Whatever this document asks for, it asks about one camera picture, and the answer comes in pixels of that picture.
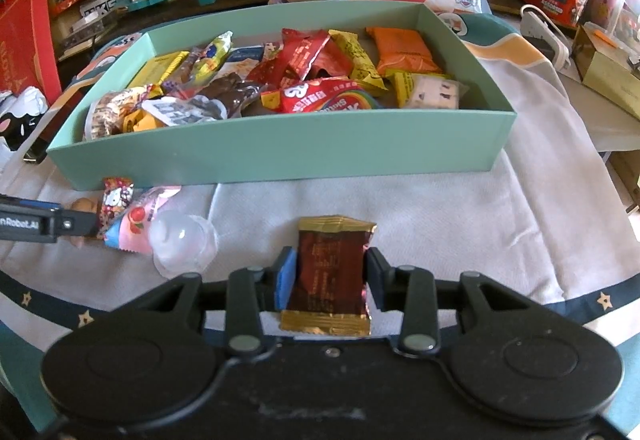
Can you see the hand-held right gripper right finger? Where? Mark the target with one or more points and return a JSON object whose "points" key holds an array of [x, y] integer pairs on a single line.
{"points": [[375, 276]]}

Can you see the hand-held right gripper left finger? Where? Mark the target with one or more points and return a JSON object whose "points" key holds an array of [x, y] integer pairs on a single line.
{"points": [[286, 272]]}

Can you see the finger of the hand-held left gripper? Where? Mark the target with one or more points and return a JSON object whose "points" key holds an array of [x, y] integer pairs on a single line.
{"points": [[75, 224]]}

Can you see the dark red gold-edged packet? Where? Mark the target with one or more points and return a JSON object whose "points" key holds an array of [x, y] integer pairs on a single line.
{"points": [[330, 270]]}

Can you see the red cartoon candy packet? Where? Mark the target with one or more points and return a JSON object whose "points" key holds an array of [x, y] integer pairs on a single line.
{"points": [[116, 205]]}

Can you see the pink blue candy packet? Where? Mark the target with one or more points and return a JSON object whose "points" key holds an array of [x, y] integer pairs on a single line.
{"points": [[140, 220]]}

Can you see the clear plastic capsule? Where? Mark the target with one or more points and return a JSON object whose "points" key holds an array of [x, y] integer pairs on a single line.
{"points": [[182, 245]]}

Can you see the teal cardboard box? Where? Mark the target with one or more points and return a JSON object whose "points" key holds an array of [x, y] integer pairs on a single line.
{"points": [[280, 154]]}

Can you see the yellow orange snack packet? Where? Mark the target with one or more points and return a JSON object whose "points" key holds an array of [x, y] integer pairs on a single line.
{"points": [[145, 122]]}

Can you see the white packet dark print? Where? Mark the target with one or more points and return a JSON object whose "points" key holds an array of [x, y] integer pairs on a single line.
{"points": [[180, 112]]}

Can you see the red candy packet white print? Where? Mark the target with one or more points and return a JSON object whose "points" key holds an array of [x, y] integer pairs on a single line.
{"points": [[320, 97]]}

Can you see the brown chocolate packet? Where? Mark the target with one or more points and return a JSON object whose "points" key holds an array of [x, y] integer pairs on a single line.
{"points": [[235, 94]]}

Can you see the dark red snack packet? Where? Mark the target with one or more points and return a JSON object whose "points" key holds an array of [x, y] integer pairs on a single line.
{"points": [[272, 72]]}

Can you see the yellow colourful snack packet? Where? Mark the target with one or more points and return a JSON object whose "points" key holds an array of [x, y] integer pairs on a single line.
{"points": [[210, 57]]}

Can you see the blue white snack packet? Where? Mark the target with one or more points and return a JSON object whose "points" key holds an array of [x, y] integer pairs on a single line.
{"points": [[245, 59]]}

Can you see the bright red snack packet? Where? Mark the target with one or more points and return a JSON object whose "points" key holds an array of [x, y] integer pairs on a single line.
{"points": [[305, 52]]}

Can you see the black white plush toy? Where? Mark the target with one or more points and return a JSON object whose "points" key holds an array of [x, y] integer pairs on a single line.
{"points": [[20, 119]]}

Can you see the clear packet gold snack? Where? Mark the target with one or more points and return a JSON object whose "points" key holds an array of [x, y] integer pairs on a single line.
{"points": [[107, 112]]}

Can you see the white teal printed blanket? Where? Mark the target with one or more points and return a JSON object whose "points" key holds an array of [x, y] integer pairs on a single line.
{"points": [[525, 230]]}

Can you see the white square snack packet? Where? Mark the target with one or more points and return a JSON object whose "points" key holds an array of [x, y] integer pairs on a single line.
{"points": [[435, 93]]}

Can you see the long yellow snack bar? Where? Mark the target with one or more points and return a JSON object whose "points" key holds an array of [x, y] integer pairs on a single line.
{"points": [[357, 62]]}

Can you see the gold cardboard box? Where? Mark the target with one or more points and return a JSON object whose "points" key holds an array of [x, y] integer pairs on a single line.
{"points": [[607, 64]]}

